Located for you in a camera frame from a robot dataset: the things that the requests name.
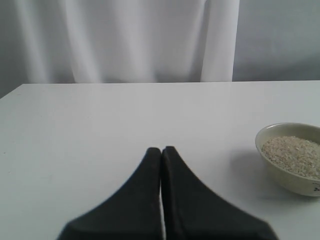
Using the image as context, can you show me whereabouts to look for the small cream ceramic bowl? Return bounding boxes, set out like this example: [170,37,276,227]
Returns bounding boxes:
[255,122,320,197]

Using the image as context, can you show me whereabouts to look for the white backdrop curtain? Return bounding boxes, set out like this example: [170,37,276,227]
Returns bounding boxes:
[0,0,320,100]

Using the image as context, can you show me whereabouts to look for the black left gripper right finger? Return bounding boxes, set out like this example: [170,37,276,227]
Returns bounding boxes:
[161,146,278,240]

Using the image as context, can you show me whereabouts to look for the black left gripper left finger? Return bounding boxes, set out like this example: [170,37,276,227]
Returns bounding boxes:
[58,147,161,240]

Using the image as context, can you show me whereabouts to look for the uncooked rice grains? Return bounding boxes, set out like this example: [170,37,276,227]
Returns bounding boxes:
[261,136,320,180]

